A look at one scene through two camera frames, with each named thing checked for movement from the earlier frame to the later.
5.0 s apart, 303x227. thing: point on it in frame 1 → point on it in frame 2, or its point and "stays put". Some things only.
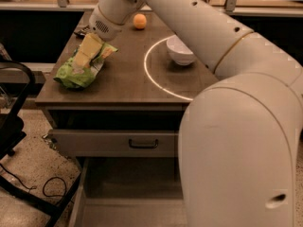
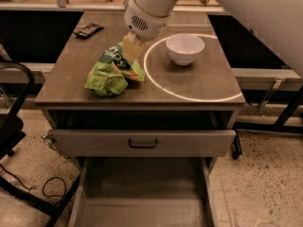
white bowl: x=179 y=52 stays put
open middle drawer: x=130 y=192 stays put
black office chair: x=11 y=132 stays put
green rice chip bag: x=68 y=76 → x=109 y=77
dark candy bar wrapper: x=80 y=34 stays put
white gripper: x=102 y=26 → x=146 y=22
